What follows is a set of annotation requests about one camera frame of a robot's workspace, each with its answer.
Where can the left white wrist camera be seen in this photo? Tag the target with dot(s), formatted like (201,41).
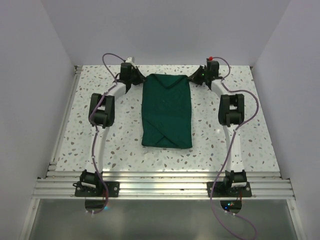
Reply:
(130,59)

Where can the aluminium left side rail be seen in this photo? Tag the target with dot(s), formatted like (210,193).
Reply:
(59,140)

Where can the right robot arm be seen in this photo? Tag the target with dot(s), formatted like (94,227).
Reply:
(231,114)

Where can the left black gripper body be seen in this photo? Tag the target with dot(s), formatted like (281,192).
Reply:
(130,77)

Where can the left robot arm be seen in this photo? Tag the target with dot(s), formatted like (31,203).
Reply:
(101,117)

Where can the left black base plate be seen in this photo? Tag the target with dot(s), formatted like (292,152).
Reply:
(90,190)

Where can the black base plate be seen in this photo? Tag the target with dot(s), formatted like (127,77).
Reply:
(222,191)
(90,190)

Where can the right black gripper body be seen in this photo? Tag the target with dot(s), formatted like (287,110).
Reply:
(207,74)

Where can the green surgical cloth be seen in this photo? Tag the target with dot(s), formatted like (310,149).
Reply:
(166,112)

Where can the aluminium front rail frame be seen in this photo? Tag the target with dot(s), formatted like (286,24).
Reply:
(163,185)

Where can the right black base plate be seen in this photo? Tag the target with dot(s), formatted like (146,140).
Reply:
(222,191)

